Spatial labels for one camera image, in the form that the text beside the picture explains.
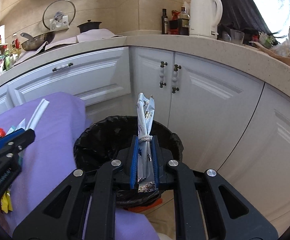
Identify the white electric kettle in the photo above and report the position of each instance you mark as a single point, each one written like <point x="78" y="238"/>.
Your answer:
<point x="205" y="15"/>

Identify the cabinet door handle left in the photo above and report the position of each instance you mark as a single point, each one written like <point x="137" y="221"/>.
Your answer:
<point x="162" y="74"/>

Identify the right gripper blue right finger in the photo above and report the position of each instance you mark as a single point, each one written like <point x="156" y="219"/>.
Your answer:
<point x="155" y="162"/>

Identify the black lined trash bin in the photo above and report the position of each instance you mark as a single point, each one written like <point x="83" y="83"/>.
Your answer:
<point x="102" y="141"/>

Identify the silver white wrapper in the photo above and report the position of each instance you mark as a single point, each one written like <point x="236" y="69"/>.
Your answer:
<point x="145" y="170"/>

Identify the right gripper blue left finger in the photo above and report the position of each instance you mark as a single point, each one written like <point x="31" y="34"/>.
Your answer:
<point x="133" y="156"/>

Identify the red item by bottles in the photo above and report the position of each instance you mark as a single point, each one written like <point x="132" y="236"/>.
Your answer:
<point x="173" y="23"/>

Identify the yellow snack wrapper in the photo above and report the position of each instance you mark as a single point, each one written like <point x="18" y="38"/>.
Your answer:
<point x="6" y="203"/>

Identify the black cooking pot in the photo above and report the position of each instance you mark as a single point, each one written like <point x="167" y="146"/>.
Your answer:
<point x="89" y="25"/>

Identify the cooking oil bottle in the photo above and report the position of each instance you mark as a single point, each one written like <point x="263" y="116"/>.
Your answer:
<point x="15" y="47"/>

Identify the glass pot lid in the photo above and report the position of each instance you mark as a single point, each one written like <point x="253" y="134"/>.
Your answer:
<point x="59" y="15"/>

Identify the cabinet door handle right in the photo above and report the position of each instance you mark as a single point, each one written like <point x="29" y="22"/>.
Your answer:
<point x="175" y="87"/>

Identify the dark sauce bottle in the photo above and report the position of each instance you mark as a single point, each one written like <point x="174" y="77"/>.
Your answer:
<point x="183" y="22"/>

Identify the drawer handle centre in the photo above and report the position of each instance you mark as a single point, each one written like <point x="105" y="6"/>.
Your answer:
<point x="62" y="67"/>

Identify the drinking glass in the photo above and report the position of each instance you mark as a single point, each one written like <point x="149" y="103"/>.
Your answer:
<point x="237" y="36"/>

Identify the cabinet door handle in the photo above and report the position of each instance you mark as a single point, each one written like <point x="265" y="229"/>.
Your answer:
<point x="162" y="74"/>
<point x="175" y="87"/>

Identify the white plastic strip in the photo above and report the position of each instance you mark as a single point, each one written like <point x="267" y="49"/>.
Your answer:
<point x="38" y="112"/>

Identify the dark oil bottle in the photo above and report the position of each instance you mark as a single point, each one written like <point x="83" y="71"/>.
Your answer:
<point x="164" y="22"/>

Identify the purple table cloth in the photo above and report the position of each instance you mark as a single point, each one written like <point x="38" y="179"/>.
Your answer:
<point x="49" y="160"/>

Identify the metal frying pan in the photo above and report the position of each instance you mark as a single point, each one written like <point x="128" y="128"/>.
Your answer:
<point x="34" y="42"/>

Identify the teal white tube box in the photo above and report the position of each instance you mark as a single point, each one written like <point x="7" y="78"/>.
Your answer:
<point x="21" y="125"/>

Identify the white kitchen cabinets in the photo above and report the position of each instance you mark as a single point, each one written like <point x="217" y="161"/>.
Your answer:
<point x="232" y="110"/>

